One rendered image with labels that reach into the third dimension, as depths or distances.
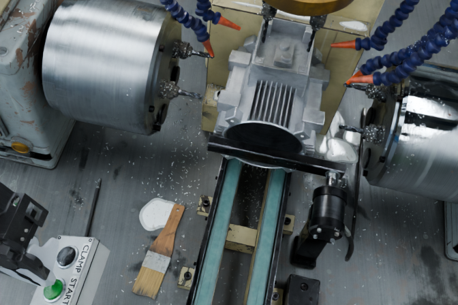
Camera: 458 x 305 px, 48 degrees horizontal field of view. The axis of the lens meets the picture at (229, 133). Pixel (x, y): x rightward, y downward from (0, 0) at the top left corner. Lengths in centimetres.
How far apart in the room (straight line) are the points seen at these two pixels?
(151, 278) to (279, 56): 50
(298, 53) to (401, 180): 29
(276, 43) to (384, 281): 54
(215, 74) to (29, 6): 40
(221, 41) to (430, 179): 47
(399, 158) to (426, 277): 35
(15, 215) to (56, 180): 50
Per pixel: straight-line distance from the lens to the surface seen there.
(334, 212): 89
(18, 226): 69
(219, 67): 111
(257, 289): 95
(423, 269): 118
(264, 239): 98
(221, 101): 92
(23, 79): 96
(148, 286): 106
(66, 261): 81
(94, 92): 92
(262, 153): 93
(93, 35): 92
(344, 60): 104
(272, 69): 90
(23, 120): 106
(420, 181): 95
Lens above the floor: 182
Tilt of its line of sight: 58 degrees down
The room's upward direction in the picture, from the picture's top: 8 degrees clockwise
